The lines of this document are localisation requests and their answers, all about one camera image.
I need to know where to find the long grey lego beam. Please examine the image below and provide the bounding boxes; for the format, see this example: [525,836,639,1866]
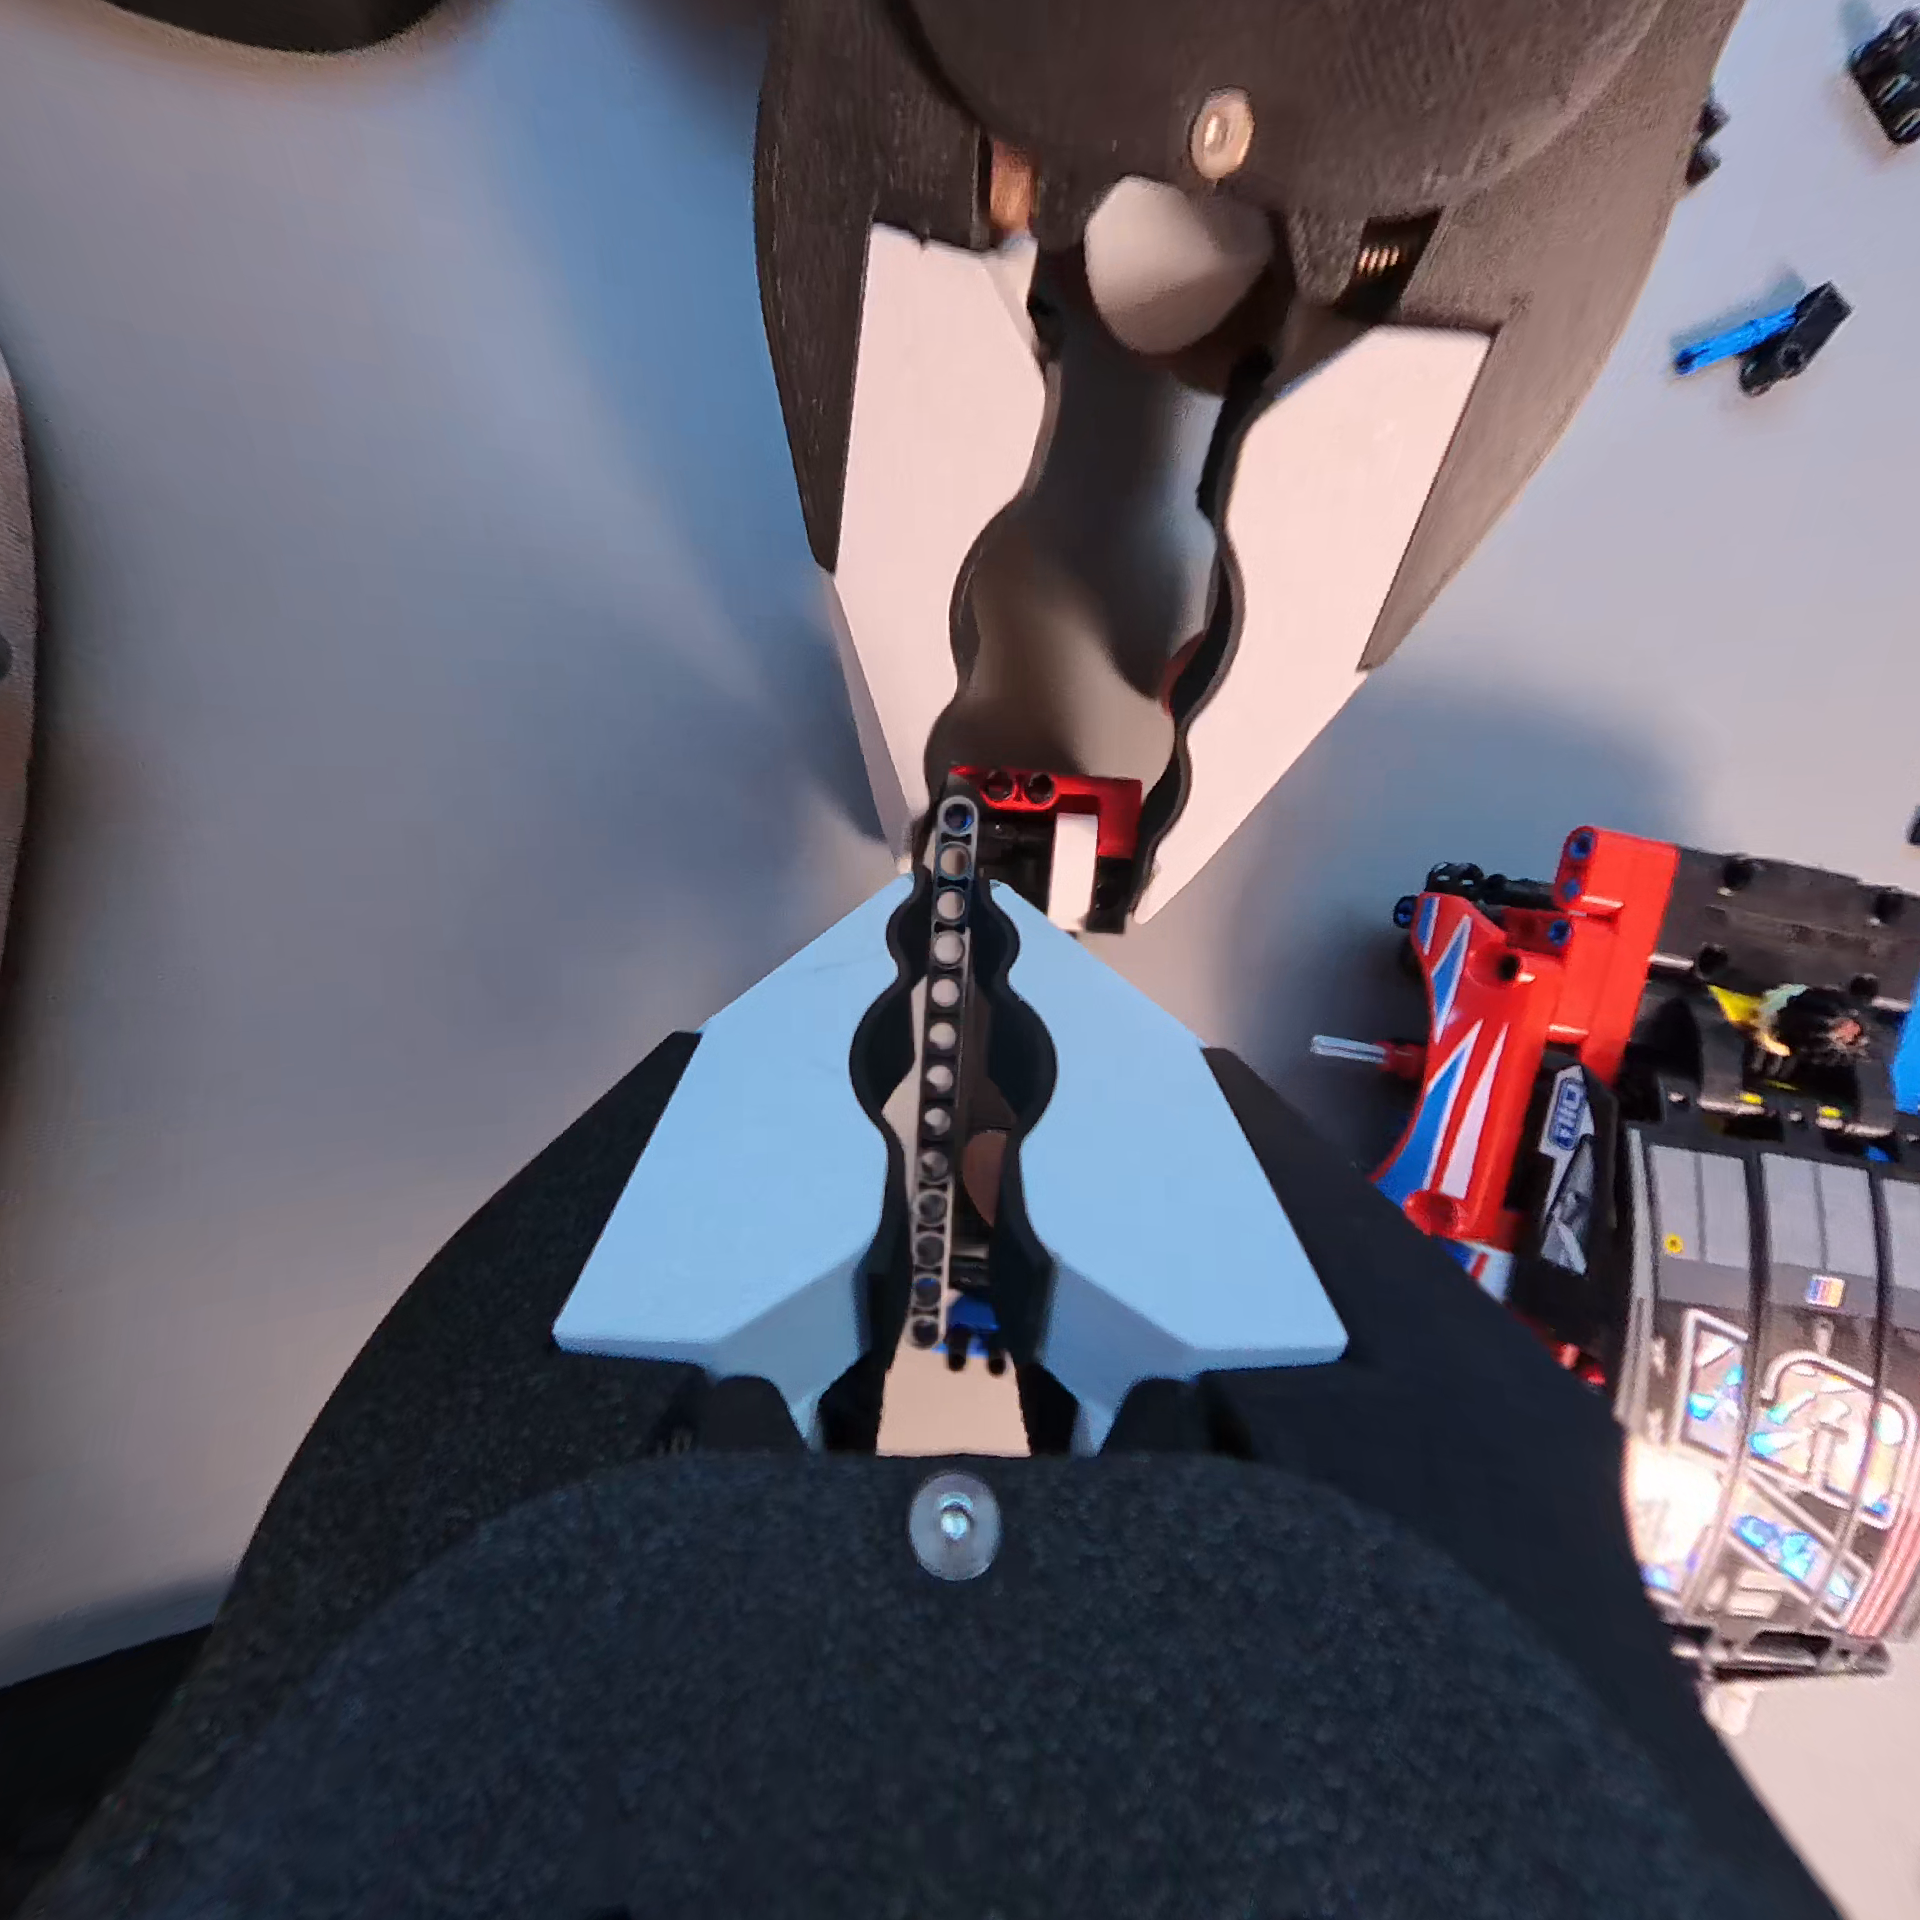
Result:
[904,795,987,1348]

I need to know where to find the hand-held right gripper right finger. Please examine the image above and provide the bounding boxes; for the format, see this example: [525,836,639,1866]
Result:
[984,882,1351,1453]

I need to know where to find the black lego connector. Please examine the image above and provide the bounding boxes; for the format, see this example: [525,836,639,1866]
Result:
[1848,6,1920,143]

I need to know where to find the red lego piece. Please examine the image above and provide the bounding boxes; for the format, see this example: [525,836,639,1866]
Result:
[950,766,1146,859]

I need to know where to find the red white blue lego car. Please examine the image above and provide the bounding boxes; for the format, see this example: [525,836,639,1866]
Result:
[1313,826,1920,1682]

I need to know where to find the black lego spoiler assembly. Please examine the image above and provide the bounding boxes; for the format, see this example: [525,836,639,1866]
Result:
[938,766,1150,1373]

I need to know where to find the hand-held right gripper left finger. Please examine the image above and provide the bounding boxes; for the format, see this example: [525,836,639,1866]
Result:
[552,885,918,1453]

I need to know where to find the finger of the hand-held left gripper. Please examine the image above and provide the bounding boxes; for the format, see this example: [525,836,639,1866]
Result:
[826,221,1049,868]
[1114,320,1497,928]

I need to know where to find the black connector with blue pin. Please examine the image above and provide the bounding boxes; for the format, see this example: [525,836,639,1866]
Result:
[1672,278,1857,397]

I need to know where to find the black wrist rest pad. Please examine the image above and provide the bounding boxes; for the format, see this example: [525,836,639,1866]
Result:
[89,0,443,55]

